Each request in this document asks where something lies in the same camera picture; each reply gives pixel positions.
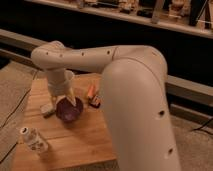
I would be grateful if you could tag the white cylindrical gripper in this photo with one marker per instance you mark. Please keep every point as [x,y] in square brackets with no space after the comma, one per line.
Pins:
[59,85]

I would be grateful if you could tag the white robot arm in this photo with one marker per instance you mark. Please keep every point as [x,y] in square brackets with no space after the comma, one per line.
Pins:
[133,98]

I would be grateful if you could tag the dark purple bowl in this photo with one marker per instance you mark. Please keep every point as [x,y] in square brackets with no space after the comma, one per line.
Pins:
[66,111]

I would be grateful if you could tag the white paper cup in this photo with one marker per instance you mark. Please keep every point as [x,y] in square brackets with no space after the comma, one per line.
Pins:
[70,77]

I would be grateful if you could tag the orange carrot toy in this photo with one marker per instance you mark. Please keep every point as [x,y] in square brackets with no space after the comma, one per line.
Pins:
[91,91]

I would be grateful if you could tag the dark snack packet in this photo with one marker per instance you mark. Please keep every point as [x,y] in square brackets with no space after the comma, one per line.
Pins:
[95,101]

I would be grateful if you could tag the wooden cutting board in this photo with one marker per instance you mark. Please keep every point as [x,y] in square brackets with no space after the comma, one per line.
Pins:
[84,141]

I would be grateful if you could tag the cluttered background shelf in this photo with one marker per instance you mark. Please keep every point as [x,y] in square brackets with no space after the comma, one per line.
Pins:
[126,11]

